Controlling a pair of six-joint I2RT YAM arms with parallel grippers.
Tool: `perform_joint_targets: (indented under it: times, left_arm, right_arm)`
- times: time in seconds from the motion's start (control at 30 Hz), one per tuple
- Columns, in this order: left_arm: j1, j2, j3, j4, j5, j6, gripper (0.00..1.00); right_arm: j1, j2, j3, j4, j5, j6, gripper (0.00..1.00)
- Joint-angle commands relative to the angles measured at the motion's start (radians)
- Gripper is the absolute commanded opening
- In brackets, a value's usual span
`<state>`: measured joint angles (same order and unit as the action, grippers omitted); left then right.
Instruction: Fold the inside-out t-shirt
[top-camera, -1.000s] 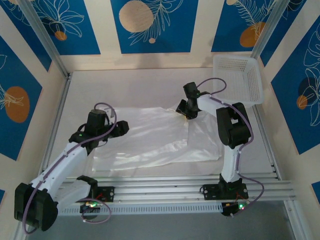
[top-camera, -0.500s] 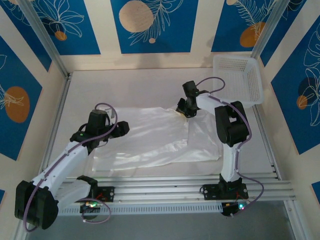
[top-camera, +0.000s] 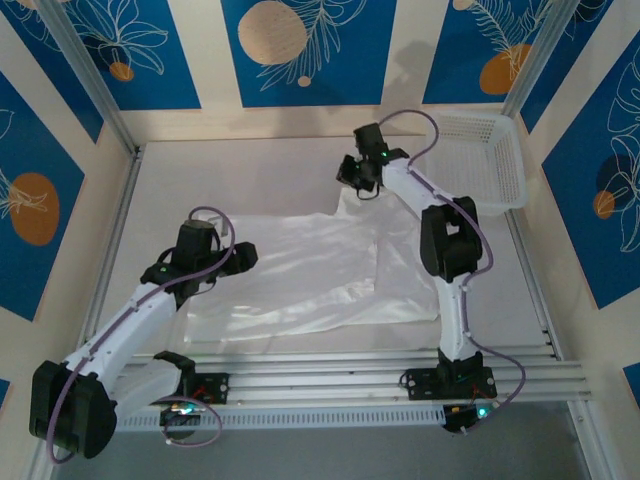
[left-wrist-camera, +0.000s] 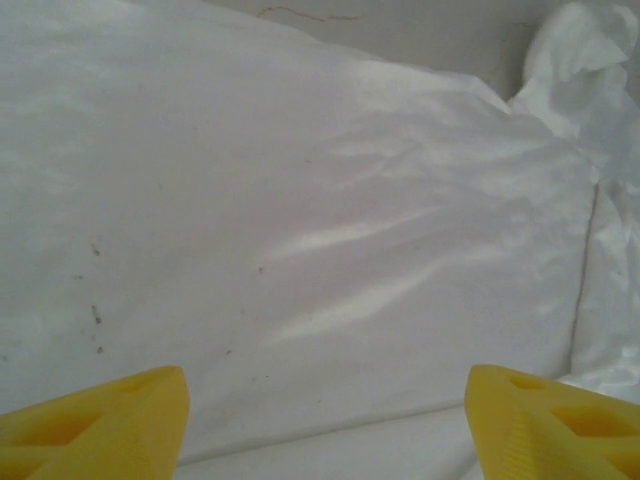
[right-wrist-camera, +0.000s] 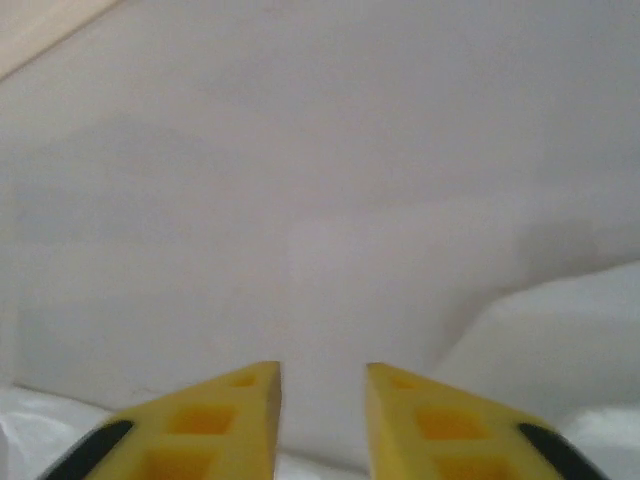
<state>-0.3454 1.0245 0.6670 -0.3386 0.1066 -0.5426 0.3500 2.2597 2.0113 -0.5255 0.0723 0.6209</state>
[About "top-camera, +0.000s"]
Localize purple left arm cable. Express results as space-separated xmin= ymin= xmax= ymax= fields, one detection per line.
xmin=45 ymin=205 xmax=237 ymax=464

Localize white t-shirt with black print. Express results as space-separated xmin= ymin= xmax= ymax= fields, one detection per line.
xmin=182 ymin=185 xmax=444 ymax=345

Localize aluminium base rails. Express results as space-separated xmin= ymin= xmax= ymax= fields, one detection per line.
xmin=82 ymin=349 xmax=594 ymax=407

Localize black right controller board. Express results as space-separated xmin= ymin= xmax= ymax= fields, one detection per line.
xmin=441 ymin=402 xmax=490 ymax=434

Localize grey slotted cable duct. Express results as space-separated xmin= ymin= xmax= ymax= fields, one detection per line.
xmin=114 ymin=405 xmax=446 ymax=432

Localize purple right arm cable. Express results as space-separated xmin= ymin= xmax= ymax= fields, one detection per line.
xmin=378 ymin=108 xmax=528 ymax=431

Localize black controller board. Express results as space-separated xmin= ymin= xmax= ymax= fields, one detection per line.
xmin=158 ymin=403 xmax=202 ymax=430
xmin=441 ymin=402 xmax=490 ymax=434

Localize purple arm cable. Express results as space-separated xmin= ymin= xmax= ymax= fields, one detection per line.
xmin=378 ymin=108 xmax=528 ymax=431
xmin=45 ymin=205 xmax=237 ymax=464

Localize aluminium side rail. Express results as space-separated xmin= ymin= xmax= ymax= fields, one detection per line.
xmin=27 ymin=144 xmax=146 ymax=480
xmin=503 ymin=213 xmax=604 ymax=480

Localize aluminium frame post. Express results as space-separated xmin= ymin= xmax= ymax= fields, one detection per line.
xmin=501 ymin=0 xmax=584 ymax=119
xmin=37 ymin=0 xmax=144 ymax=156

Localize black left controller board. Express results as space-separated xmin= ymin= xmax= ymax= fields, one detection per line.
xmin=158 ymin=403 xmax=202 ymax=430

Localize white perforated plastic basket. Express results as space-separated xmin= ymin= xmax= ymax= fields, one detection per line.
xmin=424 ymin=110 xmax=530 ymax=217

